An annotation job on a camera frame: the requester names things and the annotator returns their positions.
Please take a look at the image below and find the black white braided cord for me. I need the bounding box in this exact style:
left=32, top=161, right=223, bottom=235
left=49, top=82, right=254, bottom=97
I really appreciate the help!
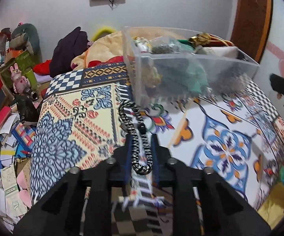
left=118, top=100, right=154, bottom=176

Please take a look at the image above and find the white sock gold lettering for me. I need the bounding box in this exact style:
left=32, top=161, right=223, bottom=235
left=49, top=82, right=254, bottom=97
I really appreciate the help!
left=197, top=46, right=239, bottom=59

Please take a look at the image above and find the yellow green sponge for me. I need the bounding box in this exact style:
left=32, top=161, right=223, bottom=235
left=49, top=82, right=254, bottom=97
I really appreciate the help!
left=142, top=65, right=162, bottom=89

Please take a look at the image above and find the green knit cloth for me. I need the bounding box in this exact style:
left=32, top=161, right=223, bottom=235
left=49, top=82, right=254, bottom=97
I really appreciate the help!
left=165, top=39, right=209, bottom=97

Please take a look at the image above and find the bagged grey knit item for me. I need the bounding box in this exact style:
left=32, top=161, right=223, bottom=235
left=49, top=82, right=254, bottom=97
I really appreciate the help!
left=149, top=36, right=182, bottom=54

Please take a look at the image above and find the wooden door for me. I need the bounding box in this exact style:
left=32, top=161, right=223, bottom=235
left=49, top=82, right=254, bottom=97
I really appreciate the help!
left=231, top=0, right=273, bottom=62

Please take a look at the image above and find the clear plastic storage box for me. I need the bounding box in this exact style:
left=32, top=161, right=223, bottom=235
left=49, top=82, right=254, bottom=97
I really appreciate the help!
left=122, top=27, right=259, bottom=107

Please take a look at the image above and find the pink bunny toy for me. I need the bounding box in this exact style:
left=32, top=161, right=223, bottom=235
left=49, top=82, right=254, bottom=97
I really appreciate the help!
left=10, top=63, right=31, bottom=94

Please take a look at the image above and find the dark purple garment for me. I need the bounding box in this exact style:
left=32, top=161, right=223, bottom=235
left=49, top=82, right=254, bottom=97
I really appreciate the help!
left=49, top=27, right=88, bottom=78

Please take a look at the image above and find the yellow round cushion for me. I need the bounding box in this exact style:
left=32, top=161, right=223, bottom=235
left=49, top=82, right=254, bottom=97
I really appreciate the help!
left=91, top=26, right=116, bottom=41

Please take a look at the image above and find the green cardboard box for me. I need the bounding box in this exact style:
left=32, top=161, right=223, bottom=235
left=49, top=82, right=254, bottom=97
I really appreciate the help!
left=0, top=51, right=41, bottom=89

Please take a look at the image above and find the grey plush toy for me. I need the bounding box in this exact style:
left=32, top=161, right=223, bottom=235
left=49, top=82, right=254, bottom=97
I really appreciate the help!
left=9, top=23, right=42, bottom=61

